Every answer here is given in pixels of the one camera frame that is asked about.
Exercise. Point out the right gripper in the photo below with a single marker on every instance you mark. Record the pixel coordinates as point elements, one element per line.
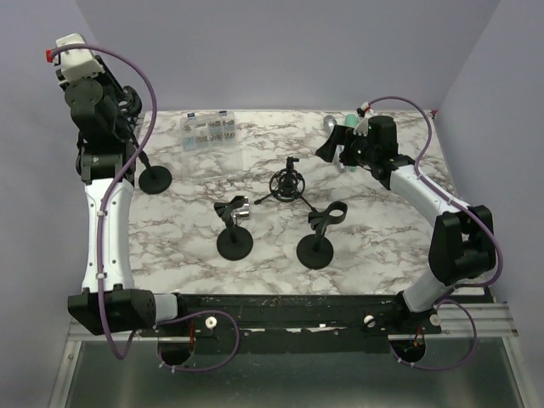
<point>341,135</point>

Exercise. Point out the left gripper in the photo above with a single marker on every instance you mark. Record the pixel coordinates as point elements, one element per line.
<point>104,78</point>

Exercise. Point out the grey metal microphone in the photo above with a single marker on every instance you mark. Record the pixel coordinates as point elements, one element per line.
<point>329,122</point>

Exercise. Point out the teal microphone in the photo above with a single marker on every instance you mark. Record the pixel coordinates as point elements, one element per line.
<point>351,121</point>

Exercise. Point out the black tripod shock mount stand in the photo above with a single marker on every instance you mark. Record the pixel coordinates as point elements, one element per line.
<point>287,185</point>

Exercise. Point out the black mic stand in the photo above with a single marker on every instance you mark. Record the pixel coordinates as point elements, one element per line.
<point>316,251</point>

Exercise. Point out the black white-mic stand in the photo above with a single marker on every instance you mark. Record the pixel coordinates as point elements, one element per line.
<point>234,242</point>

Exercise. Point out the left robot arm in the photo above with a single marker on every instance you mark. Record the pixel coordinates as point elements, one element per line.
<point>109,300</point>

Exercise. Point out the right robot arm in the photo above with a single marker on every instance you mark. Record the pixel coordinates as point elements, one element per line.
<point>460,248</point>

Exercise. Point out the clear plastic screw box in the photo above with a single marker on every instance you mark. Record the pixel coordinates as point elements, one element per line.
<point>208,131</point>

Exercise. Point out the small chrome metal block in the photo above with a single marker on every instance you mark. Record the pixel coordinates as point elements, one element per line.
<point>243,212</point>

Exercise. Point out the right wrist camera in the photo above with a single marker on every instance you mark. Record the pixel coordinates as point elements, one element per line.
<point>364,113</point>

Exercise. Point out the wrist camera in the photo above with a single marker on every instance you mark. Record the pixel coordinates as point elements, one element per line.
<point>76,55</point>
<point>364,113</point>

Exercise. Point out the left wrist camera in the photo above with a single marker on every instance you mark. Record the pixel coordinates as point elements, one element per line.
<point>76,55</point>

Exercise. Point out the black tall shock mount stand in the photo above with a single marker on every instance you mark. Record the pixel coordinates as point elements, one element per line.
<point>154,179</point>

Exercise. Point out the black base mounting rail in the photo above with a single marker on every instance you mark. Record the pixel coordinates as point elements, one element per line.
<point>298,324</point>

